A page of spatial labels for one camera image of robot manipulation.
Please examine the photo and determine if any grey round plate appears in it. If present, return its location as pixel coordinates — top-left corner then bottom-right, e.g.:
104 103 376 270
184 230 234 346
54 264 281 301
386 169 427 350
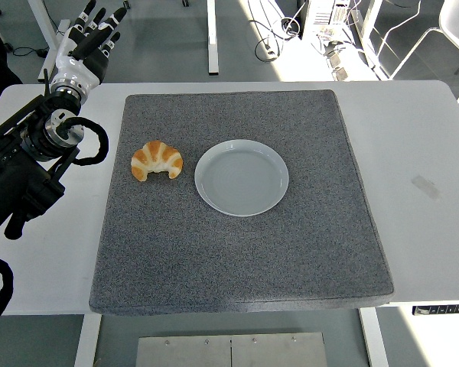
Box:
194 138 290 218

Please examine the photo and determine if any white straight desk leg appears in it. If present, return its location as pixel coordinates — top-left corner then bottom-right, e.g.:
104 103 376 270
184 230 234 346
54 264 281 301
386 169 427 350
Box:
206 0 220 75

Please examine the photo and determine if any grey speckled mat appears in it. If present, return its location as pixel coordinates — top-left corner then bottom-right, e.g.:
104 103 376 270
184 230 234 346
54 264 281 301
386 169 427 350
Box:
88 89 395 317

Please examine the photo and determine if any white chair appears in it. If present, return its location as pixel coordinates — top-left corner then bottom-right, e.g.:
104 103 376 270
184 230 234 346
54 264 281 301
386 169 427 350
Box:
378 0 459 104

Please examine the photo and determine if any white slanted frame leg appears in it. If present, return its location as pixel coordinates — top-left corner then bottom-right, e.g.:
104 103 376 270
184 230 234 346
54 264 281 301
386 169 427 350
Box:
350 0 392 81

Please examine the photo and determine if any black looped floor cable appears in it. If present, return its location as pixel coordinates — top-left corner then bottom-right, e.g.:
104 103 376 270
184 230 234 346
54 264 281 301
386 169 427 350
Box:
248 0 303 63

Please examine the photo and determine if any table height control panel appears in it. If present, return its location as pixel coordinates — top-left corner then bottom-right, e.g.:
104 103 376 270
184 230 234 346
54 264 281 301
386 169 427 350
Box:
412 304 459 317

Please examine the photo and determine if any white desk leg with foot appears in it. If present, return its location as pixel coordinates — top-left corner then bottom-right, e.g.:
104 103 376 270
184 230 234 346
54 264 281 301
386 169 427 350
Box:
26 0 72 83

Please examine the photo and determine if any croissant bread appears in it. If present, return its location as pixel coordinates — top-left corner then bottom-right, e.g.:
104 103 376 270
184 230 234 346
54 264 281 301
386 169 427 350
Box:
130 139 184 182

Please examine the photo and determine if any grey metal plate with screws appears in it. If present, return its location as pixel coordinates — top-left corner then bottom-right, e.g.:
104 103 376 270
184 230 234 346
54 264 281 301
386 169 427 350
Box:
135 331 329 367

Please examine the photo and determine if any white computer tower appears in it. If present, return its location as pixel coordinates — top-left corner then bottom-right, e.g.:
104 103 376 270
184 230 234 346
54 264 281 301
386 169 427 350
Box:
301 0 353 41

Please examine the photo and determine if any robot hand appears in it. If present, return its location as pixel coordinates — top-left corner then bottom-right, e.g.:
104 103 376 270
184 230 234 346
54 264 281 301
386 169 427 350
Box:
48 0 128 93

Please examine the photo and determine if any white table leg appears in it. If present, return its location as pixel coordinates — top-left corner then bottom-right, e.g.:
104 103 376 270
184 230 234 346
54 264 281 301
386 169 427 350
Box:
73 313 103 367
358 307 389 367

